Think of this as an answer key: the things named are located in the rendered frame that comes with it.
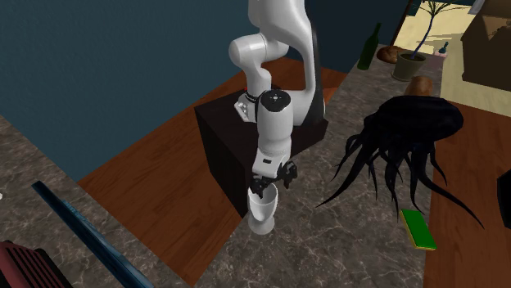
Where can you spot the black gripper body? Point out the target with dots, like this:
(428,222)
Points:
(278,174)

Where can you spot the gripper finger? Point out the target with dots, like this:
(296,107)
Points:
(259,186)
(290,174)

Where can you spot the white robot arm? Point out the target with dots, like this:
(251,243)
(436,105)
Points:
(279,131)

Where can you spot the white goblet cup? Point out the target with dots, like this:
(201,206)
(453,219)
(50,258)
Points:
(261,211)

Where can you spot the dark robot stand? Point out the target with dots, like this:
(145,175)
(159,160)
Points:
(223,139)

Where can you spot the black drooping tentacle plant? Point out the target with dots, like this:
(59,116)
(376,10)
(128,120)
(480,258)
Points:
(415,119)

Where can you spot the green book with yellow edge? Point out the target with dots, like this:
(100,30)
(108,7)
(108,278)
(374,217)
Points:
(420,230)

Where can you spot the dark green glass bottle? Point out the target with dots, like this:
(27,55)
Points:
(369,50)

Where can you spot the brown bread loaf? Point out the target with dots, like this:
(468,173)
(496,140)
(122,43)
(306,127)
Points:
(388,54)

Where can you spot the brown rounded bread roll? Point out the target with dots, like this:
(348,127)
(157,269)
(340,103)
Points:
(419,85)

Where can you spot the potted plant in grey pot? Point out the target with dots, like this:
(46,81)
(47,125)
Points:
(408,66)

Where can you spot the long dark blue bar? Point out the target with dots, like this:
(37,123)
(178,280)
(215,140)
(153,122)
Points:
(92,235)

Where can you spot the small teal bottle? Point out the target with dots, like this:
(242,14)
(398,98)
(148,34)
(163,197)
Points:
(444,48)

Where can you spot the black object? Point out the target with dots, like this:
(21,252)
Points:
(505,199)

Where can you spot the brown wooden cabinet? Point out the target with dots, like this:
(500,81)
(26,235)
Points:
(489,52)

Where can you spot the dark red ribbed appliance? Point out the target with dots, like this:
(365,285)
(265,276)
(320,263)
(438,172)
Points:
(28,269)

